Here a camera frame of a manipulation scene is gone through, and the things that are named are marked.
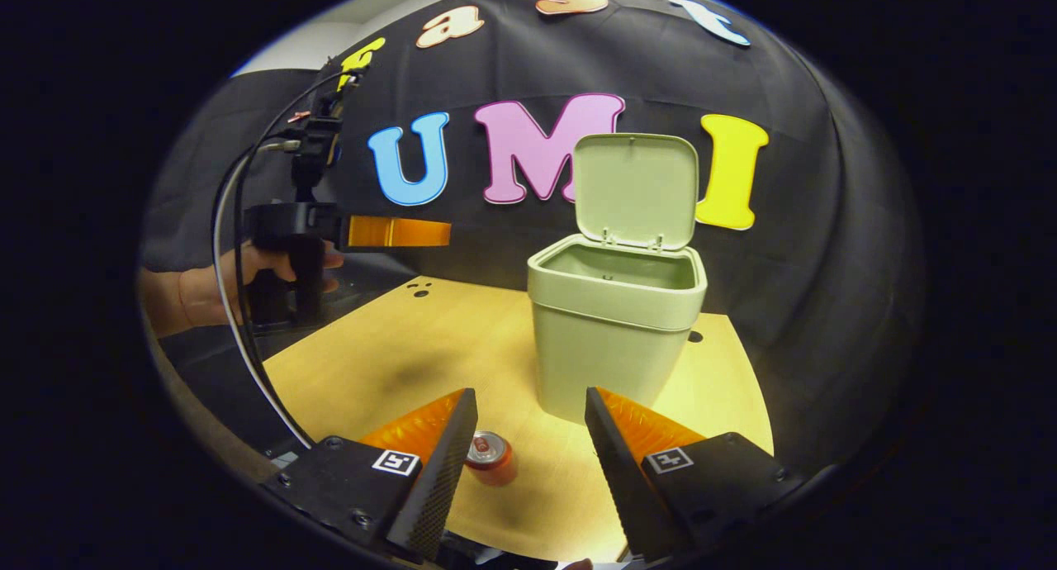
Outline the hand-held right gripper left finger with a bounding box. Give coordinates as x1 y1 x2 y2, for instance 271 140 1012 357
263 387 479 564

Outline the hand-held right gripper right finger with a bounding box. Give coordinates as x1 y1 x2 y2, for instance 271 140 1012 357
585 387 806 564

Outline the orange pop can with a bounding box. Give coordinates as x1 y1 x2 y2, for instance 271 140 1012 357
464 430 519 487

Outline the green desktop garbage bin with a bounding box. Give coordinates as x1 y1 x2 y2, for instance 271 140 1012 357
527 132 709 425

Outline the wooden desktop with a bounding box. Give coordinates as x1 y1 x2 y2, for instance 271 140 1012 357
263 274 775 564

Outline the black backdrop cloth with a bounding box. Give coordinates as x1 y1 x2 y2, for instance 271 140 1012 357
140 0 926 472

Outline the black cable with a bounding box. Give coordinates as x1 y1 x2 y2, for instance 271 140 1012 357
231 68 364 389

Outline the white cable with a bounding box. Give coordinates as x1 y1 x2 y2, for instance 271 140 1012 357
212 139 316 449

